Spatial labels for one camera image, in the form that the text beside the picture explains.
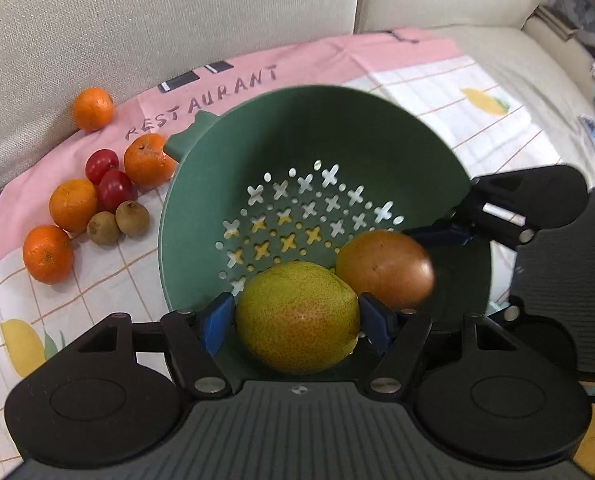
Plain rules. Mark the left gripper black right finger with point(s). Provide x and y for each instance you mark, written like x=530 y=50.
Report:
x=479 y=393

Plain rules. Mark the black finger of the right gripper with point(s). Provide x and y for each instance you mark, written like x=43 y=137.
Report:
x=445 y=232
x=545 y=197

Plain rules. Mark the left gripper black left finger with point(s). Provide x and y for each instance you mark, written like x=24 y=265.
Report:
x=120 y=389

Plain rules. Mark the red yellow apple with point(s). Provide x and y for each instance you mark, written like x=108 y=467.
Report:
x=391 y=266

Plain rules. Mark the green yellow pear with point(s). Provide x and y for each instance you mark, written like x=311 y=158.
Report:
x=298 y=318

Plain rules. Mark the green plastic colander bowl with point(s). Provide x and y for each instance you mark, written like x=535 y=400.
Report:
x=293 y=175

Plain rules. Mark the front left mandarin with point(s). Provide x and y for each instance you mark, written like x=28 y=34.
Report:
x=48 y=254

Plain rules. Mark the pink checked picnic cloth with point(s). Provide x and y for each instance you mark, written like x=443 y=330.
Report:
x=495 y=97

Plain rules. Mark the middle mandarin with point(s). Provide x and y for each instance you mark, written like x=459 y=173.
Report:
x=72 y=204

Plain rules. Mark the mandarin near restaurant text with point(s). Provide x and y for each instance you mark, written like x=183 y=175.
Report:
x=146 y=164

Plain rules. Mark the mandarin by sofa back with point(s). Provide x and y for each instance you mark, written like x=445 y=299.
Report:
x=93 y=109

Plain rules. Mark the beige sofa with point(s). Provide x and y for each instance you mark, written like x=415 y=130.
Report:
x=50 y=50

